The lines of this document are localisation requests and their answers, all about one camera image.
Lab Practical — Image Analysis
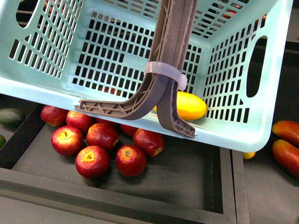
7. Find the red apple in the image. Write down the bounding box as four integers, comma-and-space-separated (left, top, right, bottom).
66, 111, 94, 134
41, 105, 68, 127
115, 145, 147, 177
95, 118, 119, 127
75, 146, 110, 179
133, 128, 164, 157
85, 123, 119, 151
51, 126, 84, 156
120, 124, 138, 136

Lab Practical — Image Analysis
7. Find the green avocado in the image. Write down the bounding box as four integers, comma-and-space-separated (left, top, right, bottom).
0, 108, 26, 127
0, 135, 6, 148

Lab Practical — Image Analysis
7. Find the red orange mango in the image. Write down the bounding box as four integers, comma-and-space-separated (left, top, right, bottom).
272, 120, 299, 147
272, 140, 299, 178

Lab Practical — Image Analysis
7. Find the light blue plastic basket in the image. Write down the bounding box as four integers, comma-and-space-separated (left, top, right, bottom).
0, 0, 293, 152

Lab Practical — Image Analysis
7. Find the yellow mango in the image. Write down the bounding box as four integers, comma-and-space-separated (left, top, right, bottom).
153, 91, 208, 121
242, 152, 256, 160

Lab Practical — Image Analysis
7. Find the black fruit tray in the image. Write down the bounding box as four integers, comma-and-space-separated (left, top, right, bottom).
0, 100, 236, 224

